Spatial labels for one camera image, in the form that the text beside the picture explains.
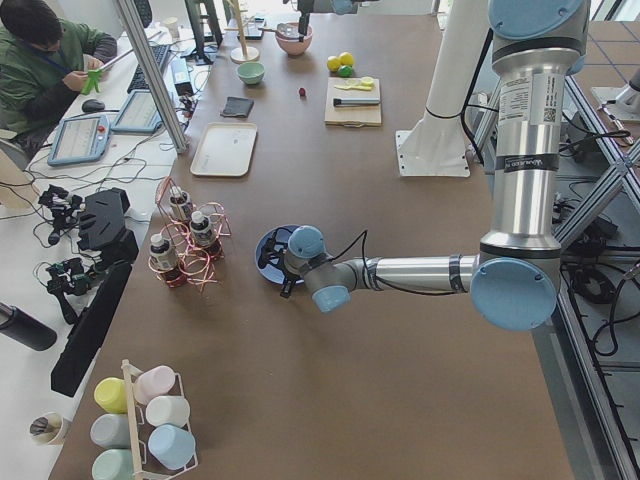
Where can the blue cup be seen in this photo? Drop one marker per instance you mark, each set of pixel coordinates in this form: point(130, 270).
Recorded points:
point(172, 446)

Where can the dark drink bottle outer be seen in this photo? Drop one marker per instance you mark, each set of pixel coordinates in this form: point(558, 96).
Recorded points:
point(165, 261)

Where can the person in green jacket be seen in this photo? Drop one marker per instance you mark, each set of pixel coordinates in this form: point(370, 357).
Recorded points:
point(45, 62)

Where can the blue teach pendant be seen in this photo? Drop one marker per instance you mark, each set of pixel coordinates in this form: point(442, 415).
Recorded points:
point(80, 140)
point(138, 115)

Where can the paper cup with items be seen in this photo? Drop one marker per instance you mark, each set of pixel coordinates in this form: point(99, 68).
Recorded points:
point(49, 429)

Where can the pink cup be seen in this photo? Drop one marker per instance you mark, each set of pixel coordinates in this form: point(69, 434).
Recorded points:
point(153, 383)

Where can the yellow cup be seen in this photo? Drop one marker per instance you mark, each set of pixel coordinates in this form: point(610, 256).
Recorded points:
point(110, 395)

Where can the grey cup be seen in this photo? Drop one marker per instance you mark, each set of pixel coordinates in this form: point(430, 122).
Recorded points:
point(111, 431)

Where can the yellow lemon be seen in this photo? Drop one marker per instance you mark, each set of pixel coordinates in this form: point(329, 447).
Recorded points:
point(333, 63)
point(346, 59)

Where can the steel muddler black tip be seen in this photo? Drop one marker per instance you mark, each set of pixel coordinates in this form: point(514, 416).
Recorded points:
point(355, 102)

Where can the blue teach pendant far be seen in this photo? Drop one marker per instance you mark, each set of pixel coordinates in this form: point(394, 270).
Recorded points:
point(138, 115)

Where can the wooden cup tree stand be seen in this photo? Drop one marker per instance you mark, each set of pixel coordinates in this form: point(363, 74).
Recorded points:
point(244, 53)

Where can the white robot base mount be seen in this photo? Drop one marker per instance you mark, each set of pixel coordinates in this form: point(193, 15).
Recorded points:
point(436, 147)

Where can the cream rabbit tray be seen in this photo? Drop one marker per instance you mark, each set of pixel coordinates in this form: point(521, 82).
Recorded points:
point(224, 150)

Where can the dark drink bottle middle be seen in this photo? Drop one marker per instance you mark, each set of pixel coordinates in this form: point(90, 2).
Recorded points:
point(203, 234)

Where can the mint cup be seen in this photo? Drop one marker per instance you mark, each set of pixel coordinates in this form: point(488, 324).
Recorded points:
point(113, 464)

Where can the black thermos bottle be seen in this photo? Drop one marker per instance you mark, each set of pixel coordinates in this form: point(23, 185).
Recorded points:
point(23, 328)

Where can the white cup rack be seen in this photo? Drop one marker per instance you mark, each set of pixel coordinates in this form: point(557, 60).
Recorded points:
point(145, 466)

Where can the blue plate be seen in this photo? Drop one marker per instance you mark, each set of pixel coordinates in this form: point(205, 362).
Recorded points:
point(270, 252)

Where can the yellow plastic knife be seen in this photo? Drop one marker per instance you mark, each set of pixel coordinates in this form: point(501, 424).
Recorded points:
point(358, 87)

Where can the green bowl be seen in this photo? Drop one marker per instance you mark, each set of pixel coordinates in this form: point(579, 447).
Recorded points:
point(251, 73)

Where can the grey folded cloth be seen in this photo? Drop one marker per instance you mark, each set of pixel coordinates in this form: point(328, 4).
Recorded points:
point(237, 107)

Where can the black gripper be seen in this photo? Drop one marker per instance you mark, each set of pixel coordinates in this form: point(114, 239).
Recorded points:
point(280, 261)

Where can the white cup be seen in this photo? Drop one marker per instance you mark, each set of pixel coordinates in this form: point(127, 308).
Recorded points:
point(167, 409)

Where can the computer mouse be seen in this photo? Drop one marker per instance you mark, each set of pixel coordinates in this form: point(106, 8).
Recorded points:
point(92, 106)

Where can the pink bowl with ice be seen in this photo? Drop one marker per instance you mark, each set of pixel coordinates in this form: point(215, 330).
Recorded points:
point(289, 40)

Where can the green lime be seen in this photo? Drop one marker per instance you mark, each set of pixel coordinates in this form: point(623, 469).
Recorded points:
point(345, 71)

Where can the wooden cutting board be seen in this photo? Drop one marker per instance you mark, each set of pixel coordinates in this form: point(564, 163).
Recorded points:
point(352, 116)

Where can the yellow lemon lower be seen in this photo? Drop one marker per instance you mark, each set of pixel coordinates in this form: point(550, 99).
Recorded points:
point(333, 63)

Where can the yellow lemon upper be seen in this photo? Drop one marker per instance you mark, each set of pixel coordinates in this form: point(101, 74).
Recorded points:
point(346, 59)

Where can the copper wire bottle rack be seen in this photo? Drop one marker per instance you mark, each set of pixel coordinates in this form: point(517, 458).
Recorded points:
point(197, 266)

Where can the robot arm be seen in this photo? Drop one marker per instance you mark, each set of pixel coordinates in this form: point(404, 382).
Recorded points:
point(514, 278)

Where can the dark drink bottle top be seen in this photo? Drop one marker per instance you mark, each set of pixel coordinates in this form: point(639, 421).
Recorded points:
point(181, 204)

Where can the aluminium frame post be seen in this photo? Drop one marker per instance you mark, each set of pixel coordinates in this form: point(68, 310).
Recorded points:
point(138, 40)

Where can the blue teach pendant near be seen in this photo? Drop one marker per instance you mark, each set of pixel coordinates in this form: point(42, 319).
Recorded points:
point(80, 140)

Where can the dark drink bottle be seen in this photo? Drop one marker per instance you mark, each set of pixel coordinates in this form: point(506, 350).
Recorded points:
point(165, 261)
point(203, 234)
point(181, 204)

